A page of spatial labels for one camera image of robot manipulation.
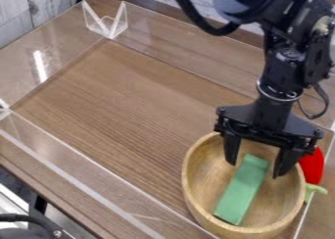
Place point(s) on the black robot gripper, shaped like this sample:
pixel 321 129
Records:
pixel 267 122

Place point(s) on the green rectangular block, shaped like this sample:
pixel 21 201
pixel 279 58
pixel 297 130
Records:
pixel 241 190

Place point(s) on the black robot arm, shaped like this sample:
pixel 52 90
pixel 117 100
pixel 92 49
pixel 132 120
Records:
pixel 297 28

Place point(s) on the brown wooden bowl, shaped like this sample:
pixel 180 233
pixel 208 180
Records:
pixel 205 176

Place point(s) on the red plush strawberry toy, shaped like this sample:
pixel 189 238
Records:
pixel 312 167

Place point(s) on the clear acrylic corner bracket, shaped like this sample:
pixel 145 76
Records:
pixel 105 26

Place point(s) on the black metal table bracket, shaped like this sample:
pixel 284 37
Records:
pixel 45 225

